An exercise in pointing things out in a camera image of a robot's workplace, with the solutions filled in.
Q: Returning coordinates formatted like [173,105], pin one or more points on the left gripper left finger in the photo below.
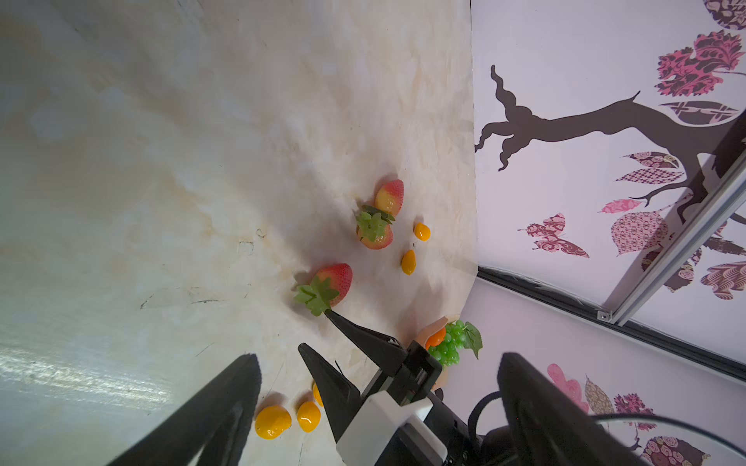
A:
[212,427]

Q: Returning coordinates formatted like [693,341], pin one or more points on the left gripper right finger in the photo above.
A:
[546,427]

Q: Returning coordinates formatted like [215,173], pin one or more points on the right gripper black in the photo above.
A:
[408,375]

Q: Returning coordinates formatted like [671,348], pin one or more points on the orange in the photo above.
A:
[436,339]

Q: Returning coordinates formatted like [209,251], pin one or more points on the strawberry lone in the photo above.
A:
[326,290]

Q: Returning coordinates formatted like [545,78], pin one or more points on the green grape bunch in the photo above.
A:
[461,336]

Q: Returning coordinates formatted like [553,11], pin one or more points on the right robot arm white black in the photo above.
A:
[484,437]

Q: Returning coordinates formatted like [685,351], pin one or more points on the yellow kumquat middle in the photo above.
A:
[316,394]

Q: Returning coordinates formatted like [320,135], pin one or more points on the yellow kumquat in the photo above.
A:
[316,394]
[272,422]
[308,416]
[408,263]
[422,232]

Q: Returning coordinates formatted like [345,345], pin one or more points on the yellow kumquat bottom left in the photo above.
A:
[272,422]

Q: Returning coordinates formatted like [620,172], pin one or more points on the yellow kumquat bottom right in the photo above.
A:
[308,416]

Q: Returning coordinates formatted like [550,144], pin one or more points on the yellow kumquat near top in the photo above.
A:
[408,263]

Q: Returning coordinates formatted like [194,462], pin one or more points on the strawberry beside grapes left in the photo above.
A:
[374,229]

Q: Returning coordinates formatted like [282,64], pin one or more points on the strawberry far left top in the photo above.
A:
[389,199]

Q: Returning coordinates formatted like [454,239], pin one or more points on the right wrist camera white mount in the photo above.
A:
[385,433]

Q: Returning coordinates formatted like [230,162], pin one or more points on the aluminium rail back wall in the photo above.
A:
[712,212]

